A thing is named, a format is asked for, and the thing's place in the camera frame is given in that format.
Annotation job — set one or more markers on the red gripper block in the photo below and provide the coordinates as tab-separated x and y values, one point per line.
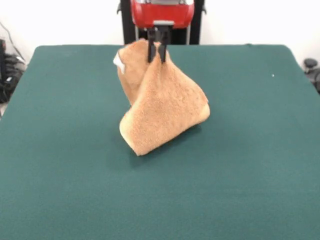
162	13

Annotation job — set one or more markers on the tan terry towel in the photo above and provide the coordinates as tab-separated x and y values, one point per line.
165	112

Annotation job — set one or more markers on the dark green table cloth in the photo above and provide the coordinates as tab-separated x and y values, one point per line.
225	162

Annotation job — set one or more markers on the gray black floor stand base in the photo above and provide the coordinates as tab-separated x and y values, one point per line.
13	75
312	67

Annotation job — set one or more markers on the tall black box device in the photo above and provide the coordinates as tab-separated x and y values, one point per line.
2	57

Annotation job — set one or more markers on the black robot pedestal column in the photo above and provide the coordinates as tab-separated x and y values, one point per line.
128	27

